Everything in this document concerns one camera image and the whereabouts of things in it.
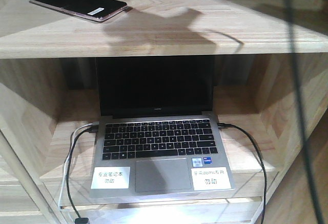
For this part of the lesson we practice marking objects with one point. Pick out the black smartphone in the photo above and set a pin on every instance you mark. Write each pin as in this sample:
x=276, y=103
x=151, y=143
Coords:
x=94, y=10

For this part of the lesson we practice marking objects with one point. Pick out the wooden shelf desk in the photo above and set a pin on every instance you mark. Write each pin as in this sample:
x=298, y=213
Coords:
x=38, y=112

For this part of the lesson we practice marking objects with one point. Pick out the silver laptop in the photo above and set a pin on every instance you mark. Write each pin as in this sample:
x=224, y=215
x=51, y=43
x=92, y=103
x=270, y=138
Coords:
x=158, y=134

